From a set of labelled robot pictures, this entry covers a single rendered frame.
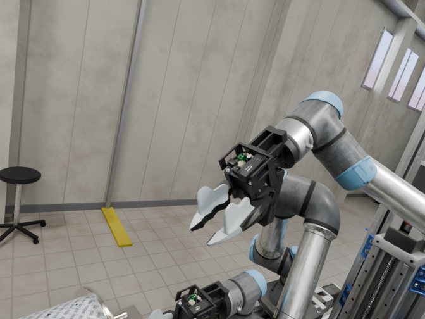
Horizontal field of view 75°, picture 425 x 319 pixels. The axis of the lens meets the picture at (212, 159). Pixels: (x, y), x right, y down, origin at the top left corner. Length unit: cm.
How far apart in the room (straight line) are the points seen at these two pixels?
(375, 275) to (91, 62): 259
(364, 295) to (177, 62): 263
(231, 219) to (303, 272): 43
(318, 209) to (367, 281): 42
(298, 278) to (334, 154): 39
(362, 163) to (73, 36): 257
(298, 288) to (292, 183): 28
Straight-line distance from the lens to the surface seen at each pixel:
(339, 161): 56
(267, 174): 43
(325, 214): 83
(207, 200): 45
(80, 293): 42
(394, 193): 74
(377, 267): 115
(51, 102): 285
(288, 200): 84
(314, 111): 53
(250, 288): 75
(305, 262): 82
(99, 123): 294
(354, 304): 122
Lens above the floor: 158
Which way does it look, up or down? 15 degrees down
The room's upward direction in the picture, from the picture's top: 15 degrees clockwise
